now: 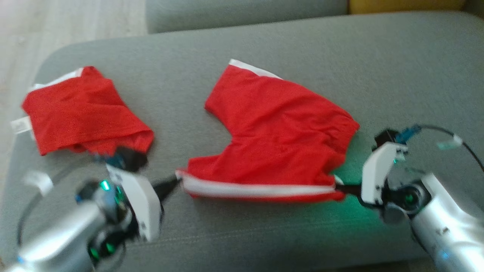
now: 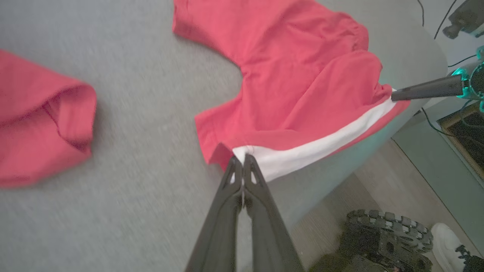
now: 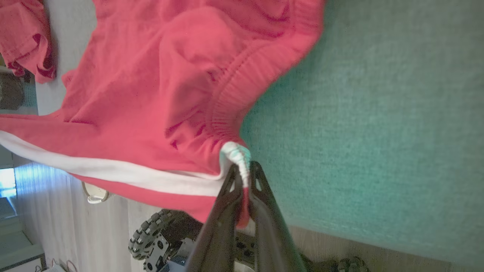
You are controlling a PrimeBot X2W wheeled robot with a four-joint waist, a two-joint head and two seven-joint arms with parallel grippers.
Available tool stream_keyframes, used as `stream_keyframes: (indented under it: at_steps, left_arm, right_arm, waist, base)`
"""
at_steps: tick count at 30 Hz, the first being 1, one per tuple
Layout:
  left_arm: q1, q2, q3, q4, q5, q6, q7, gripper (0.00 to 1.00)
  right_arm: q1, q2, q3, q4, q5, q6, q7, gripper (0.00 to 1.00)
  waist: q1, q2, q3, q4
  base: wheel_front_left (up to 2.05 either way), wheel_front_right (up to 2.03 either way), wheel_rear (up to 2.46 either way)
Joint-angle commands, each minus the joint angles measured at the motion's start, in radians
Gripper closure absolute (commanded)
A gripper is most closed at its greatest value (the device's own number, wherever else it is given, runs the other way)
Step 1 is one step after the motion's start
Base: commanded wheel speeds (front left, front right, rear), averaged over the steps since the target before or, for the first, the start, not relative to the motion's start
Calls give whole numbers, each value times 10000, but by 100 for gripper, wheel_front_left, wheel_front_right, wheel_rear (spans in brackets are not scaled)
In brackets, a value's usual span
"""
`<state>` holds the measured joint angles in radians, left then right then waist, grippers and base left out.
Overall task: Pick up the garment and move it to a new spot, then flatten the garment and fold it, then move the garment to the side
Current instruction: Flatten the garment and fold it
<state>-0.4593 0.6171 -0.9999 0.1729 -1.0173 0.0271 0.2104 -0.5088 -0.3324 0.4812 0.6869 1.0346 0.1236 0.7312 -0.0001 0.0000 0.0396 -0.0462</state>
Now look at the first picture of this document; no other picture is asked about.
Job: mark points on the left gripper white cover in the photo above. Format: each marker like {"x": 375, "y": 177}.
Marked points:
{"x": 145, "y": 206}

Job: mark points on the red shorts with white stripe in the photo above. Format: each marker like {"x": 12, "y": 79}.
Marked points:
{"x": 280, "y": 132}

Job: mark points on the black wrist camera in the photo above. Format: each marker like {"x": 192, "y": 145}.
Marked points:
{"x": 130, "y": 158}
{"x": 385, "y": 136}

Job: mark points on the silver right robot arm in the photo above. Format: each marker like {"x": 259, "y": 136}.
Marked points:
{"x": 446, "y": 226}

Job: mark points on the yellow cushion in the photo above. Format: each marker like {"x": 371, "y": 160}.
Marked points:
{"x": 404, "y": 5}

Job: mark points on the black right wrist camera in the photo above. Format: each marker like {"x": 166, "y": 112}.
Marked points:
{"x": 385, "y": 136}

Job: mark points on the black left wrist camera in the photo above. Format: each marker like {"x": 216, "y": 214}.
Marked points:
{"x": 130, "y": 158}

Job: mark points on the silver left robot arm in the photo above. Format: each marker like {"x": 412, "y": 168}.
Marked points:
{"x": 64, "y": 234}

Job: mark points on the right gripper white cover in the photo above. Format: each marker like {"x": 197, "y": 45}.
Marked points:
{"x": 376, "y": 173}

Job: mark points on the grey sofa back cushion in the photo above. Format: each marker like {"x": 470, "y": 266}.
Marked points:
{"x": 245, "y": 15}

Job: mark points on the grey sofa seat cushion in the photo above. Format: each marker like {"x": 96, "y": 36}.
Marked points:
{"x": 264, "y": 234}

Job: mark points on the red jersey with white trim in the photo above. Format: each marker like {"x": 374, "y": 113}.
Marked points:
{"x": 83, "y": 117}

